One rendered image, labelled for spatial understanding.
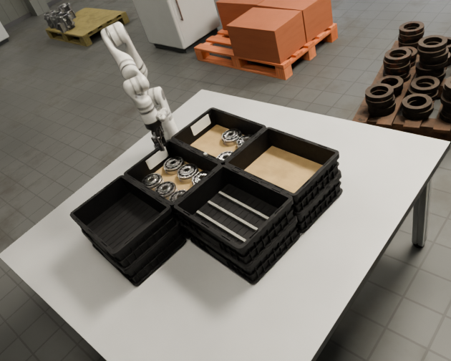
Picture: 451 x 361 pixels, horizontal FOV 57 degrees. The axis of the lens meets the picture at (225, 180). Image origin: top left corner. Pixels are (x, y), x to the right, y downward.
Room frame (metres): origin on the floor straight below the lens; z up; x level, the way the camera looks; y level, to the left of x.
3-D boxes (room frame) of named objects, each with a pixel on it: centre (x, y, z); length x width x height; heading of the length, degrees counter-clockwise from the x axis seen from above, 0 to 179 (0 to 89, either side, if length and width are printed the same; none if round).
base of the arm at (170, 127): (2.05, 0.20, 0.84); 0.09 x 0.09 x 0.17; 41
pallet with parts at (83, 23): (7.25, 1.30, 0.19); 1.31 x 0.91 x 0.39; 37
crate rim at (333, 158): (1.36, -0.25, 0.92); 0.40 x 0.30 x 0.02; 32
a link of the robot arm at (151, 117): (1.64, 0.20, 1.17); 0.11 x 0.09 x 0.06; 77
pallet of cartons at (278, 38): (4.38, -0.89, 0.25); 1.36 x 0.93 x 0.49; 34
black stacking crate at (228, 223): (1.20, 0.01, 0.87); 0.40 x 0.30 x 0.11; 32
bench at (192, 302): (1.50, 0.10, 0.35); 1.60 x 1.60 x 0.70; 37
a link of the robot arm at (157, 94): (2.05, 0.20, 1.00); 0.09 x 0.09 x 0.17; 77
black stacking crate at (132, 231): (1.39, 0.47, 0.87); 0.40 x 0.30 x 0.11; 32
